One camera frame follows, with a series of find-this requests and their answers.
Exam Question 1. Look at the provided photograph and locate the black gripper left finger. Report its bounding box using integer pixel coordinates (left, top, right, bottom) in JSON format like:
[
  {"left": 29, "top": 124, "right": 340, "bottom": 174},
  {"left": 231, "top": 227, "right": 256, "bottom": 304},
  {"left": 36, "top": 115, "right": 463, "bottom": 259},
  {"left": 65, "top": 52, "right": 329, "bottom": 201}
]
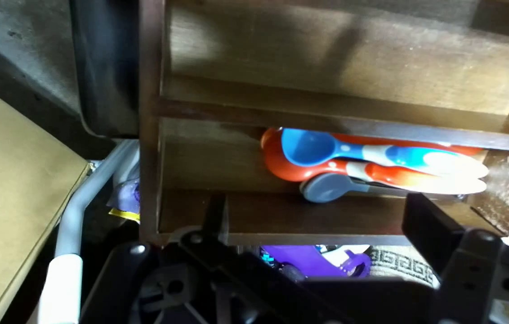
[{"left": 79, "top": 194, "right": 304, "bottom": 324}]

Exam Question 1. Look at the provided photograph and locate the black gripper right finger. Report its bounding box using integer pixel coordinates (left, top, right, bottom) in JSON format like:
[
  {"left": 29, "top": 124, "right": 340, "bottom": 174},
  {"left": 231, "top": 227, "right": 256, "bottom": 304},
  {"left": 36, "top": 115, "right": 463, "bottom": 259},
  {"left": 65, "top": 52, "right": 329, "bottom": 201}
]
[{"left": 405, "top": 200, "right": 509, "bottom": 324}]

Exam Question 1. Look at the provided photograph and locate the solid orange spoon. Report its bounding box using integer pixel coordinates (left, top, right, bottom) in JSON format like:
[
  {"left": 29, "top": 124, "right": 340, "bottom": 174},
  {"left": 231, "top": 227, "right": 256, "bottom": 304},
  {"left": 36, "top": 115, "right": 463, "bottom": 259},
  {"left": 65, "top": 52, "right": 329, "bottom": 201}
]
[{"left": 259, "top": 126, "right": 486, "bottom": 183}]

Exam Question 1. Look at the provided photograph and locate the brown wooden stool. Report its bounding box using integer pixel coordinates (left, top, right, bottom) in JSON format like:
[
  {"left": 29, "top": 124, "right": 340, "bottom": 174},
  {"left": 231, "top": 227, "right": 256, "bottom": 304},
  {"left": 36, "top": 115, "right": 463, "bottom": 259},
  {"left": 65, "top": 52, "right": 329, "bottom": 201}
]
[{"left": 139, "top": 0, "right": 509, "bottom": 248}]

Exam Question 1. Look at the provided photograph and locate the greek key patterned cloth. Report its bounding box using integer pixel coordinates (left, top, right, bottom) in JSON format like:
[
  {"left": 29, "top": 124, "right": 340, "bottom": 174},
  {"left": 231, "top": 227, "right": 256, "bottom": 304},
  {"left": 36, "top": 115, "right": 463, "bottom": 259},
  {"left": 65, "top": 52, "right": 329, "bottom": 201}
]
[{"left": 367, "top": 245, "right": 441, "bottom": 290}]

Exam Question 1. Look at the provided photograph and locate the purple white toy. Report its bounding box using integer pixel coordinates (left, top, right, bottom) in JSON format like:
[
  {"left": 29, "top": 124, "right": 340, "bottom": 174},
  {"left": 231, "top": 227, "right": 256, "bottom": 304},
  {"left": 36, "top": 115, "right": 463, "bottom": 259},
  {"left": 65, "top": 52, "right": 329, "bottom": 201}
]
[{"left": 259, "top": 241, "right": 376, "bottom": 282}]

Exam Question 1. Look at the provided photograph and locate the orange white-handled spoon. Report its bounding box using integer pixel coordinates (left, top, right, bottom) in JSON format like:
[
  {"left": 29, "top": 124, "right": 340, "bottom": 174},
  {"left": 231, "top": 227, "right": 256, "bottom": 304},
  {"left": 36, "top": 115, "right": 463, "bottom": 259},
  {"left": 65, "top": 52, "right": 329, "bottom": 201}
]
[{"left": 288, "top": 158, "right": 490, "bottom": 196}]

